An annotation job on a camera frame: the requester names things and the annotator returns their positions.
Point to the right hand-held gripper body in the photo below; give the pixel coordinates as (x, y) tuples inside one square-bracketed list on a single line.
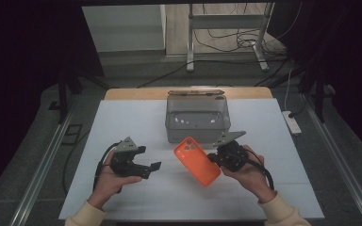
[(232, 155)]

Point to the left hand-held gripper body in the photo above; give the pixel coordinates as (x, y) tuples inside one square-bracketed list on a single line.
[(124, 163)]

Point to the orange phone case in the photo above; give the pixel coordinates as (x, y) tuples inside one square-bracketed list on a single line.
[(198, 163)]

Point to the grey transparent plastic box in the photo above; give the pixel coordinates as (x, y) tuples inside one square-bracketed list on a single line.
[(198, 128)]

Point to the person's left hand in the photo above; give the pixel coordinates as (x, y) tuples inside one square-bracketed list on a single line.
[(106, 185)]

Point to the person's right hand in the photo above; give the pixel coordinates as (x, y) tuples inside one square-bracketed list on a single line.
[(251, 179)]

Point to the white tiled table mat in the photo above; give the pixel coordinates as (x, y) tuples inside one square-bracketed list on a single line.
[(264, 175)]

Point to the white power strip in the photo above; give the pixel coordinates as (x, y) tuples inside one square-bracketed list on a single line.
[(292, 123)]

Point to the clear hinged box lid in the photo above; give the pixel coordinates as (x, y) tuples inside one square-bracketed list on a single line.
[(194, 92)]

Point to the black stand leg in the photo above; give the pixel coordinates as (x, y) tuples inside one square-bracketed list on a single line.
[(63, 94), (319, 97)]

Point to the dark curtain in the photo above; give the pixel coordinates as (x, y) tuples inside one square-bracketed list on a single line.
[(348, 62), (28, 62)]

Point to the black floor frame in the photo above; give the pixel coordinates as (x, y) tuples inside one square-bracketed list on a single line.
[(72, 134)]

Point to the aluminium floor rail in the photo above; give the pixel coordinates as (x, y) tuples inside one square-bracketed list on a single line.
[(41, 169), (342, 163)]

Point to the white wall panel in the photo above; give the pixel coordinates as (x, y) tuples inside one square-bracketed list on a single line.
[(122, 28)]

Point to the white metal stand frame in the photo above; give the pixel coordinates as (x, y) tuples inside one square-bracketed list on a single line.
[(226, 21)]

